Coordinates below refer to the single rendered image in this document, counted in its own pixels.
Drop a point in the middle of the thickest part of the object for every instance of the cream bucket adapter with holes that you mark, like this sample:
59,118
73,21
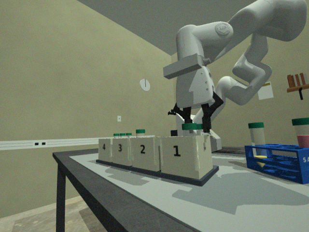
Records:
146,153
187,156
122,151
105,149

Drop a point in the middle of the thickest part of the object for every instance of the blue tube rack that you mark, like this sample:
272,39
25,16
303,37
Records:
290,168

